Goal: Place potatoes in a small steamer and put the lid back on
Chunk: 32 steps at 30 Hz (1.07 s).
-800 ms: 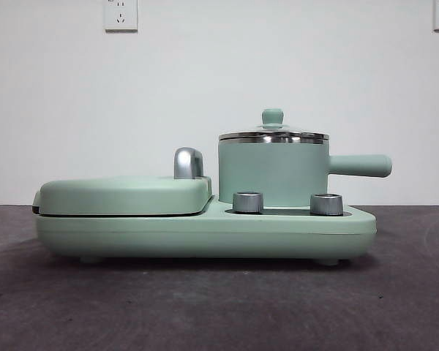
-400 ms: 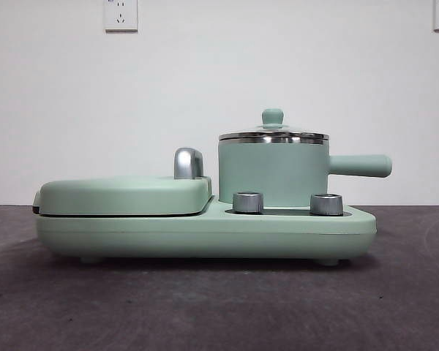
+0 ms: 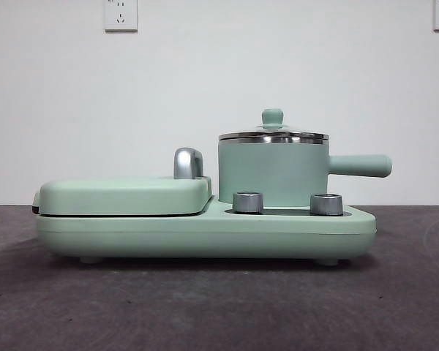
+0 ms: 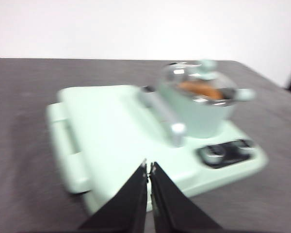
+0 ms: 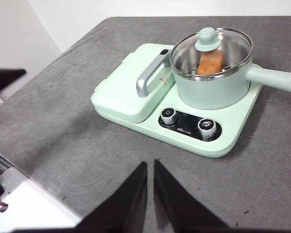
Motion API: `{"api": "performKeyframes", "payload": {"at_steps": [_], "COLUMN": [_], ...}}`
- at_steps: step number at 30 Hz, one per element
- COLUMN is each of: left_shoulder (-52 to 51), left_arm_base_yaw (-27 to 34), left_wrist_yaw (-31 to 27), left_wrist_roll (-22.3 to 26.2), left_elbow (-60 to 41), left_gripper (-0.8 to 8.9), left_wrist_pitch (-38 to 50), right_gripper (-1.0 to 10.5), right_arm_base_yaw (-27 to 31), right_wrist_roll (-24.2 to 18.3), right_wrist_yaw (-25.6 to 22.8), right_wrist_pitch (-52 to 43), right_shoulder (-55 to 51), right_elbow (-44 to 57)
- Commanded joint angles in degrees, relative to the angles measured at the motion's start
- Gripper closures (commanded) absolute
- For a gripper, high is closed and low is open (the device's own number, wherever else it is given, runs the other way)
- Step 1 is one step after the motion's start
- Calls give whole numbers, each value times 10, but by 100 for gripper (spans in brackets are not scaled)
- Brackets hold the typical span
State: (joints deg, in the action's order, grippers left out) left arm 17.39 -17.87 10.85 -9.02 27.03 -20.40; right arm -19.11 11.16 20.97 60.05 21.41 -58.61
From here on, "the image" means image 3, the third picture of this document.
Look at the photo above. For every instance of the mint green breakfast machine base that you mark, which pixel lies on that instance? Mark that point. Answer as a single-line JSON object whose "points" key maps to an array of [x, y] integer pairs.
{"points": [[205, 234]]}

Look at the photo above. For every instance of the silver control knob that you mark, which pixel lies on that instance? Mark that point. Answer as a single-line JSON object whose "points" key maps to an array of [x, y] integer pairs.
{"points": [[326, 204], [247, 202]]}

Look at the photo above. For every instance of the mint green griddle cover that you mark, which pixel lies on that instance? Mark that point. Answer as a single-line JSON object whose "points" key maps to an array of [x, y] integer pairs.
{"points": [[120, 195]]}

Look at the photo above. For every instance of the glass lid with green knob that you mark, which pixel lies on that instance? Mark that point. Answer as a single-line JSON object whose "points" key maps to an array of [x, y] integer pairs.
{"points": [[274, 133]]}

